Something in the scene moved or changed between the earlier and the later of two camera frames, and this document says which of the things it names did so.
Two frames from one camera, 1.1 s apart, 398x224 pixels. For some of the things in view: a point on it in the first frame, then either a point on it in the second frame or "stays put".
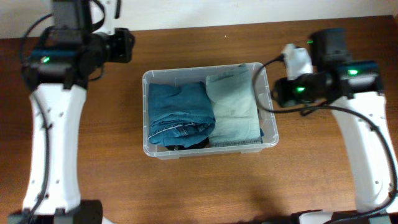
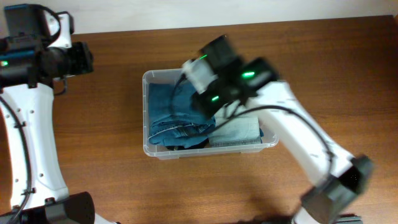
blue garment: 262,135 stays put
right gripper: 281,96 → 202,103
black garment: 203,143 stays put
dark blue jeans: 179,114 stays put
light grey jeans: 236,123 stays put
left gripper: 124,37 → 86,57
